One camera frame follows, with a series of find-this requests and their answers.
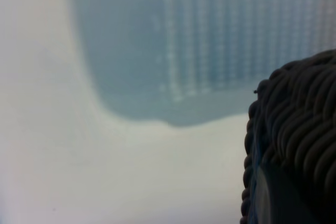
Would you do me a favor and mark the dark brown woven basket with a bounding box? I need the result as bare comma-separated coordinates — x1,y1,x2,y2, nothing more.
238,49,336,224

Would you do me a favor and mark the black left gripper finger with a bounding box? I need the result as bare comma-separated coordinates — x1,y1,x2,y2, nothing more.
248,166,319,224

